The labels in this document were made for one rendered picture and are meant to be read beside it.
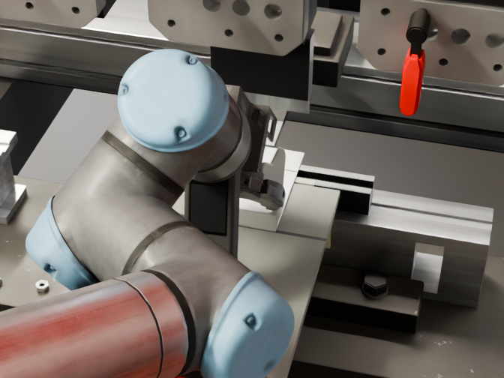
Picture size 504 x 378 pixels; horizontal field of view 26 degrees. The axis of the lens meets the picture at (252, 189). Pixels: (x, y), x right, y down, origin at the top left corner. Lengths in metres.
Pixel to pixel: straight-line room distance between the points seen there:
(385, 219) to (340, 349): 0.15
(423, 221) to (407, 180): 1.58
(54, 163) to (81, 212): 2.01
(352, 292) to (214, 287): 0.47
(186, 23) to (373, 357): 0.40
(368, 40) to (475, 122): 0.41
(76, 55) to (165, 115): 0.70
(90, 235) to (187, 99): 0.12
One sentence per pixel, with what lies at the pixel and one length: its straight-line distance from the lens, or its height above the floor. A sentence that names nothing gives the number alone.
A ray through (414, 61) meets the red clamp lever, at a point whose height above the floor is 1.21.
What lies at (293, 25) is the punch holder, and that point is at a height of 1.21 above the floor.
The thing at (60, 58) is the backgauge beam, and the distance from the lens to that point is 1.48.
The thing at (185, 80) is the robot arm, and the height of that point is 1.30.
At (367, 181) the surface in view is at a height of 1.00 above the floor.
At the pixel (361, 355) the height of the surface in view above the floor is 0.88.
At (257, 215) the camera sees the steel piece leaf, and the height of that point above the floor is 1.02.
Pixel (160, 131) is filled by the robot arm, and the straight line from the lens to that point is 0.78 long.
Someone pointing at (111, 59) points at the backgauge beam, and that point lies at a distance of 1.45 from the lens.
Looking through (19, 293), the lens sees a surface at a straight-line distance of 1.24.
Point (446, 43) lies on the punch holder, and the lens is 0.99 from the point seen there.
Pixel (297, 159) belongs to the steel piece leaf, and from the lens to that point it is 1.18.
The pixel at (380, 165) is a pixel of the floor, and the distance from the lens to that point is 2.78.
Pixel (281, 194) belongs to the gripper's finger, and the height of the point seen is 1.07.
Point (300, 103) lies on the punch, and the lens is 1.11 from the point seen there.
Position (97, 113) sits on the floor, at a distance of 2.96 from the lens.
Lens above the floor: 1.74
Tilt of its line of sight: 40 degrees down
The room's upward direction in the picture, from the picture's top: straight up
